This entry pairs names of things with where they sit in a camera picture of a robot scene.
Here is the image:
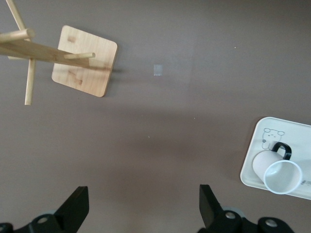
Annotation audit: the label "cream rabbit print tray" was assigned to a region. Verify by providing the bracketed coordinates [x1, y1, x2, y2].
[240, 116, 311, 200]

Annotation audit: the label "wooden mug tree stand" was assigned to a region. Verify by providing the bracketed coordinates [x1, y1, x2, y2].
[0, 0, 119, 106]

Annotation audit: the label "white smiley mug black handle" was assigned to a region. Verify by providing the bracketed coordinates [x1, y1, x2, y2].
[252, 141, 303, 195]

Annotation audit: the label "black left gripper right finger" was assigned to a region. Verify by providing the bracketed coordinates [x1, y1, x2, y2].
[198, 184, 296, 233]

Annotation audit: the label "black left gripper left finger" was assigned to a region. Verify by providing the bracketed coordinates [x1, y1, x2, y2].
[0, 186, 89, 233]

